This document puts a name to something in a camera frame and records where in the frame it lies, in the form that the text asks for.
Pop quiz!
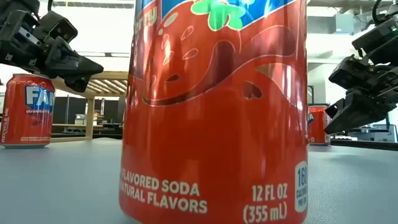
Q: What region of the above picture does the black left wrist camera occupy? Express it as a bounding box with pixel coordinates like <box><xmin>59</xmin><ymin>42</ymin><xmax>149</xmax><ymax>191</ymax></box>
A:
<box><xmin>39</xmin><ymin>10</ymin><xmax>79</xmax><ymax>45</ymax></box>

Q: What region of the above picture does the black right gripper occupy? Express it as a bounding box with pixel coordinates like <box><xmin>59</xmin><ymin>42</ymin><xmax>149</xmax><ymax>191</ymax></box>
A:
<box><xmin>324</xmin><ymin>52</ymin><xmax>398</xmax><ymax>135</ymax></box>

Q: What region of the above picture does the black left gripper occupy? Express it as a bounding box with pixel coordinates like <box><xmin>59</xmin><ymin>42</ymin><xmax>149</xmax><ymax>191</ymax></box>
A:
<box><xmin>0</xmin><ymin>9</ymin><xmax>104</xmax><ymax>93</ymax></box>

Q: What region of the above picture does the wooden slatted shelf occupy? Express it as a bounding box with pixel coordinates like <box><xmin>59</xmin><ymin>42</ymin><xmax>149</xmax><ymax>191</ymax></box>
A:
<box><xmin>49</xmin><ymin>70</ymin><xmax>129</xmax><ymax>144</ymax></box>

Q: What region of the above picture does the red Fanta can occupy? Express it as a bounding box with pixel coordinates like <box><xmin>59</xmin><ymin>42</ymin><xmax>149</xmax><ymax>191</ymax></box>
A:
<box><xmin>119</xmin><ymin>0</ymin><xmax>309</xmax><ymax>224</ymax></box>
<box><xmin>307</xmin><ymin>105</ymin><xmax>332</xmax><ymax>146</ymax></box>
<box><xmin>0</xmin><ymin>73</ymin><xmax>56</xmax><ymax>149</ymax></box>

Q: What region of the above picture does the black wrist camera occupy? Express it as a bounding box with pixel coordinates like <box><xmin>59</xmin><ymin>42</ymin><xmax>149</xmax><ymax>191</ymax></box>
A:
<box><xmin>328</xmin><ymin>55</ymin><xmax>374</xmax><ymax>91</ymax></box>
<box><xmin>39</xmin><ymin>10</ymin><xmax>79</xmax><ymax>45</ymax></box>

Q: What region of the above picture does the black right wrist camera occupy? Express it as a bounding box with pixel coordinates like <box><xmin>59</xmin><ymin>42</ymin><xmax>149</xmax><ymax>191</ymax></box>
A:
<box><xmin>328</xmin><ymin>55</ymin><xmax>374</xmax><ymax>91</ymax></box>

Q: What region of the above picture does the black aluminium table frame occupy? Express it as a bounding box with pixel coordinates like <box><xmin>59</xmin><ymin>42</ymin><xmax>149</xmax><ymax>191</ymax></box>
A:
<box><xmin>330</xmin><ymin>139</ymin><xmax>398</xmax><ymax>151</ymax></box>

